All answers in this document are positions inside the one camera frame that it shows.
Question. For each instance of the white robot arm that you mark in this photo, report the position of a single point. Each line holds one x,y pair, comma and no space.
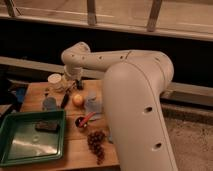
131,87

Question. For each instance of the white plastic cup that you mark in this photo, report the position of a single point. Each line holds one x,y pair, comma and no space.
55,81

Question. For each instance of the blue-grey plastic cup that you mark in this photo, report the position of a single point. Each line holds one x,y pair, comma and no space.
49,103

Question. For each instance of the blue-grey cloth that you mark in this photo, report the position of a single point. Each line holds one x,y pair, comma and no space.
92,104

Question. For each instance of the small black object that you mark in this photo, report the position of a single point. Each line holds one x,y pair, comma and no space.
79,84

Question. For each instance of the red spoon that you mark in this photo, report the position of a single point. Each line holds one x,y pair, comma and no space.
85,119

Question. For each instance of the black marker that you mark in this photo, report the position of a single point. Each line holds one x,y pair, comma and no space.
64,101

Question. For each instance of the small dark bowl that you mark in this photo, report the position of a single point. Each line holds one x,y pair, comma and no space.
78,124

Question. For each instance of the bunch of dark grapes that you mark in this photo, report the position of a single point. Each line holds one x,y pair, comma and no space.
94,141

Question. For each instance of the wooden table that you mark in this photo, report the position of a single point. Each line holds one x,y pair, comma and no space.
76,153

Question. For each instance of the dark sponge in tray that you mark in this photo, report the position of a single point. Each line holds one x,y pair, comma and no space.
47,126

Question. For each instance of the blue object at left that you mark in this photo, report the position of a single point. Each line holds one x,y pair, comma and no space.
20,94

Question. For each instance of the green plastic tray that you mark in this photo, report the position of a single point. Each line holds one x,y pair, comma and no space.
22,143

